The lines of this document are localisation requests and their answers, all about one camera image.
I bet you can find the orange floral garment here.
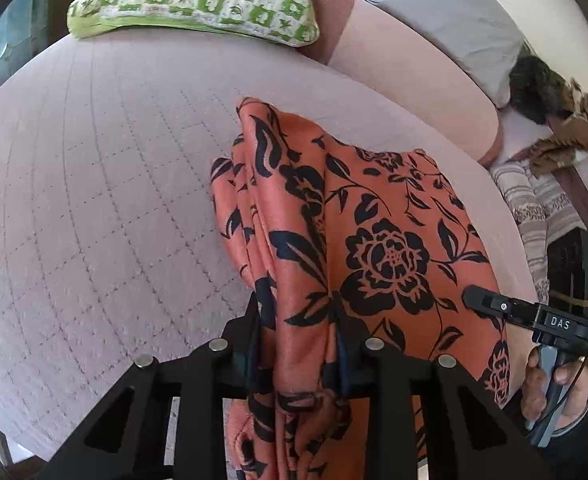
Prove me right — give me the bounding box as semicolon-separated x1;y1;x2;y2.
210;97;517;480

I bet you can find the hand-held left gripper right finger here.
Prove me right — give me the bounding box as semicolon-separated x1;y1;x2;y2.
331;304;549;480

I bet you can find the striped blanket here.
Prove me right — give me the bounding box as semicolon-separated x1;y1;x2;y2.
491;157;588;306

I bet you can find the brown patterned cloth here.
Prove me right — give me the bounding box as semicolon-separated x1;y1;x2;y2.
524;77;588;178

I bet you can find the grey pillow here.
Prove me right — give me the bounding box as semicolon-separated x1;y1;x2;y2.
361;0;527;110

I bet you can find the person's right forearm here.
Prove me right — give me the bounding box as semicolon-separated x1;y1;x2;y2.
544;400;588;466

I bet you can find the pink bolster pillow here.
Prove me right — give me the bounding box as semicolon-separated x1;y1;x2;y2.
301;0;505;167

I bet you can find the dark furry cloth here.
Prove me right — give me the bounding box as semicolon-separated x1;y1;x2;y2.
508;55;574;126

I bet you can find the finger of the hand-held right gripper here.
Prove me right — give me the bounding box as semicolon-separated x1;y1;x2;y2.
462;285;542;331

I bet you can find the person's right hand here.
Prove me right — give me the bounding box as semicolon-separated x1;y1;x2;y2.
520;346;588;433

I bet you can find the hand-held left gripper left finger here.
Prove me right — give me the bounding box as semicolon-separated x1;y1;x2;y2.
49;304;265;480

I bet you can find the quilted grey bed cover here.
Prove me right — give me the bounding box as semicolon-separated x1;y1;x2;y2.
0;27;539;466

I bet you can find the window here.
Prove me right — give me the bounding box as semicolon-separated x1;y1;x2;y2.
0;0;50;106

